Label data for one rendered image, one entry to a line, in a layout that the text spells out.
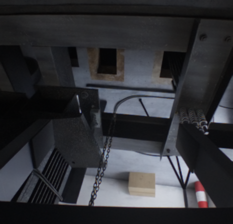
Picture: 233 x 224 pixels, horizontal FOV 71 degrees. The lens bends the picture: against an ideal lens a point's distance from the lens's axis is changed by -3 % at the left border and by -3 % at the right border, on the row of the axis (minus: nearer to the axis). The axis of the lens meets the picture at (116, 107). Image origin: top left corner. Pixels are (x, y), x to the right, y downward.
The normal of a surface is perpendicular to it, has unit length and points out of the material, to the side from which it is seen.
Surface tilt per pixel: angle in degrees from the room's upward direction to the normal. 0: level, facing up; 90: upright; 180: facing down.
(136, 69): 0
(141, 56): 0
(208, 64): 0
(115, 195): 90
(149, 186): 90
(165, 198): 90
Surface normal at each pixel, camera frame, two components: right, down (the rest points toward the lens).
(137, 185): -0.14, -0.76
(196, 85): -0.15, 0.65
